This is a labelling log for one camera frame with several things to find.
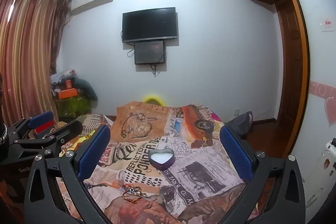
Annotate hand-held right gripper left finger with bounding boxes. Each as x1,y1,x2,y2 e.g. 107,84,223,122
23,124,111,224

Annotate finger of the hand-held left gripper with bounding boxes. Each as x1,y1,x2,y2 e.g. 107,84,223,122
7,111,54,141
13,119,83,162

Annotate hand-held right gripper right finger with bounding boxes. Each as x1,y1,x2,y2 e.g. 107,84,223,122
219,125,306,224

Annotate red braided bracelet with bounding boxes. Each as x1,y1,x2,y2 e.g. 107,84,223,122
122,191,144,203

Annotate heart-shaped metal tin box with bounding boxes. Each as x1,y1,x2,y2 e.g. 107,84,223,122
148,148,174,170

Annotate red box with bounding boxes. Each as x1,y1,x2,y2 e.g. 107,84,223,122
34,120,54,136

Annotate yellow cloth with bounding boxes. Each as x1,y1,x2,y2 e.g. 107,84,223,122
61,132,95,157

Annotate striped printed pillow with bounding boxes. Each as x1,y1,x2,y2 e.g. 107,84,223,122
78,113,115,136

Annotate grey plastic bag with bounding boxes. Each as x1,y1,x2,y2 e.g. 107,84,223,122
225,111,254,136

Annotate long orange box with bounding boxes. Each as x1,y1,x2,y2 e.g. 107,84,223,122
55,89,79,100

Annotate pile of plastic bags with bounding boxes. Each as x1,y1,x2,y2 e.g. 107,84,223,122
50,70,79,91

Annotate dark grey stuffed cushion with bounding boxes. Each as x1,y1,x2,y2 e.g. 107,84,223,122
76,79,98,109

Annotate striped brown curtain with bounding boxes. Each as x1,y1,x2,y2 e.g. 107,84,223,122
0,0,70,130

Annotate newspaper print blanket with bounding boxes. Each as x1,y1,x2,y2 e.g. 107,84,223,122
56,100,263,224

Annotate yellow plastic hoop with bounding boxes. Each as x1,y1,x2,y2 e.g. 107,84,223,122
143,94,165,105

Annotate brown wooden door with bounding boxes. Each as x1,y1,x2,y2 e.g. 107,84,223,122
272,0,311,161

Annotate white air conditioner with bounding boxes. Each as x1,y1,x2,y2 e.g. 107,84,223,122
69,0,115,16

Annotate pink heart wall sticker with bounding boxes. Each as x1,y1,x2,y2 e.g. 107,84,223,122
309,80,336,127

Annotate black monitor cables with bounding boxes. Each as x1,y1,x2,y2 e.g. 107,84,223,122
149,63,165,78

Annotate small black wall monitor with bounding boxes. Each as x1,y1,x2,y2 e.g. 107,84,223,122
134,40,167,65

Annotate black wall television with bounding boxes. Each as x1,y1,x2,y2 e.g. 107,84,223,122
122,7,178,43

